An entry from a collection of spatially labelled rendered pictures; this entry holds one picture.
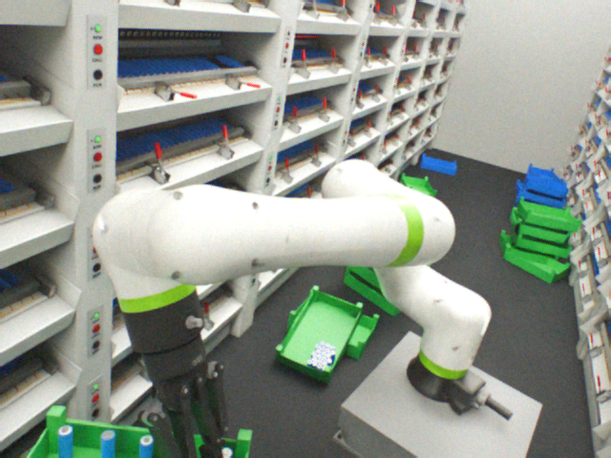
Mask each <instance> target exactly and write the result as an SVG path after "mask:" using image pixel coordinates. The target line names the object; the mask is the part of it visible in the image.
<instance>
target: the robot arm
mask: <svg viewBox="0 0 611 458"><path fill-rule="evenodd" d="M453 237H455V224H453V217H452V215H451V213H450V212H449V209H448V208H447V207H446V206H445V205H444V204H443V203H441V202H440V201H438V200H437V199H435V198H433V197H431V196H428V195H425V194H423V193H420V192H418V191H414V190H412V189H410V188H408V187H404V186H402V184H401V183H399V182H397V181H395V180H393V179H391V178H389V177H387V176H385V175H384V174H382V172H381V171H379V170H377V169H376V168H375V167H373V166H372V165H370V164H369V163H367V162H364V161H360V159H348V161H344V162H341V163H339V164H337V165H335V166H334V167H333V168H332V169H331V170H330V171H329V172H327V175H326V177H325V179H324V181H323V186H322V199H302V198H286V197H275V196H266V195H259V194H251V193H246V192H239V191H234V190H228V189H223V188H219V187H214V186H209V184H192V186H187V187H184V188H179V189H176V190H172V191H156V190H146V189H137V190H130V191H127V192H123V193H120V194H118V195H116V197H115V198H112V199H110V200H109V201H108V202H107V203H106V204H105V205H104V206H103V207H101V208H100V211H99V212H98V214H97V216H96V218H95V224H94V230H93V240H94V246H95V251H96V252H97V254H98V257H99V258H100V260H101V262H102V263H104V264H103V265H105V268H106V270H107V271H108V273H109V276H110V278H111V281H112V283H113V286H114V289H115V292H116V294H117V297H118V301H119V305H120V308H121V312H122V316H123V320H124V322H125V327H126V330H127V334H129V338H130V342H131V345H132V349H133V350H134V351H135V352H138V353H141V354H142V358H143V362H144V365H145V368H146V373H147V375H148V377H149V379H150V381H151V382H152V392H151V396H152V399H153V400H152V402H151V403H150V405H149V407H148V408H147V410H141V411H140V412H139V414H138V416H137V418H138V420H139V421H141V422H142V423H143V424H144V425H146V426H147V427H148V429H149V431H150V433H151V435H152V437H153V440H154V443H155V445H156V447H158V451H159V453H160V455H161V457H162V458H198V455H197V449H196V444H195V438H194V432H193V427H192V422H191V415H192V414H193V415H194V419H195V421H196V424H197V427H198V431H199V433H200V435H201V438H202V440H203V442H204V443H205V444H206V445H200V446H199V451H200V458H223V456H222V453H221V447H223V445H225V439H222V438H221V437H222V435H223V434H226V433H227V432H228V429H229V425H228V417H227V409H226V401H225V393H224V384H223V372H224V363H223V362H214V361H208V362H207V361H206V360H205V348H204V345H203V341H202V336H201V331H202V330H203V328H204V326H205V322H204V318H203V314H202V310H201V306H200V298H199V294H198V290H197V286H203V285H210V284H214V283H218V282H222V281H225V280H230V279H235V278H238V277H243V276H248V275H253V274H259V273H264V272H270V270H277V269H285V268H293V267H303V266H318V265H348V266H365V267H372V268H373V270H374V273H375V275H376V278H377V280H378V282H380V286H381V289H382V292H383V294H384V297H385V298H386V299H387V301H388V302H390V303H392V304H393V305H395V306H396V308H397V309H399V310H400V311H401V312H403V313H405V314H406V315H408V316H409V317H410V318H411V319H412V320H413V321H414V322H416V323H418V324H420V325H421V326H422V327H423V329H424V333H423V336H422V338H421V341H420V350H419V352H418V355H417V356H416V357H414V358H412V359H411V360H410V362H409V364H408V369H407V375H408V379H409V381H410V383H411V385H412V386H413V387H414V389H416V390H417V391H418V392H419V393H421V394H422V395H424V396H426V397H428V398H430V399H432V400H433V401H436V402H438V403H447V404H448V403H450V405H451V406H452V407H453V411H454V412H455V413H457V414H458V415H459V416H460V415H461V414H462V413H464V412H465V413H466V412H467V411H470V408H471V407H474V408H476V410H478V409H479V407H480V406H485V405H486V406H488V407H490V408H491V409H492V410H493V411H494V412H496V413H497V414H499V415H501V416H502V417H504V418H505V419H506V421H511V418H512V416H513V415H514V413H513V412H512V411H510V410H508V409H507V407H506V406H504V405H502V404H501V403H498V402H497V401H495V400H494V399H493V397H491V394H492V393H491V392H490V390H489V389H485V386H484V385H485V384H486V381H484V380H483V379H481V378H480V377H478V375H477V374H474V373H473V372H472V371H471V370H469V368H470V367H471V366H472V363H473V360H474V357H475V354H477V351H478V348H479V347H480V344H481V341H482V339H483V336H484V334H485V331H486V328H487V325H488V323H489V321H490V320H491V316H492V312H491V308H489V305H488V304H487V303H486V302H485V301H484V300H483V299H482V298H481V297H480V296H478V295H476V293H475V292H473V291H471V290H469V289H467V288H464V287H462V286H460V285H458V284H456V283H454V281H450V280H448V279H447V278H445V277H443V276H442V275H439V274H438V273H436V272H434V270H433V269H431V268H430V267H428V266H427V264H432V263H434V262H437V261H438V260H440V258H443V257H444V256H445V255H446V254H447V253H448V251H449V250H450V248H451V245H452V243H453ZM161 405H162V406H164V407H166V408H167V413H168V416H169V418H170V419H171V423H172V428H173V433H174V436H173V433H172V431H171V429H170V427H169V425H168V423H167V422H165V420H163V418H164V416H165V414H164V413H163V412H162V410H161ZM192 412H193V413H192ZM219 421H220V422H219Z"/></svg>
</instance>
